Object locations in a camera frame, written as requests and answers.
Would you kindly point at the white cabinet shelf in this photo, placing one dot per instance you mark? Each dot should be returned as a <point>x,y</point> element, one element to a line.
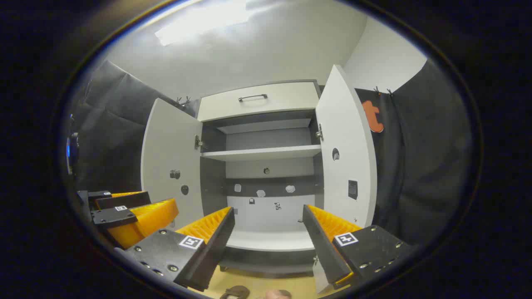
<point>266,153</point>

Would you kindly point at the ceiling light panel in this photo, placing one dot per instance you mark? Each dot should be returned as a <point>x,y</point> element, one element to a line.
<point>199,23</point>

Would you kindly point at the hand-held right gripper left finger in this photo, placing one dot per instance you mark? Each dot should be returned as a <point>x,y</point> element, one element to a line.
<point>212,257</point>

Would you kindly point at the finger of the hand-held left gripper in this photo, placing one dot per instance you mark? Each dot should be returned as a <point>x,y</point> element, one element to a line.
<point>145,220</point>
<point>124,201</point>

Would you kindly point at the white cabinet drawer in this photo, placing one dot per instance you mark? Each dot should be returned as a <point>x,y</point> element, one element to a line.
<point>291,99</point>

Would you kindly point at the white shoe cabinet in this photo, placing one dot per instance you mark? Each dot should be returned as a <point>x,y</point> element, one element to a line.
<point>270,241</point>

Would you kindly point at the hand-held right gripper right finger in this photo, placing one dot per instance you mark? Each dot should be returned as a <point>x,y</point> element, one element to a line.
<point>324,249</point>

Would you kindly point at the white cabinet door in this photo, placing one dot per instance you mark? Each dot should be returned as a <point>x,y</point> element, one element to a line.
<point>166,141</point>
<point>345,133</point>

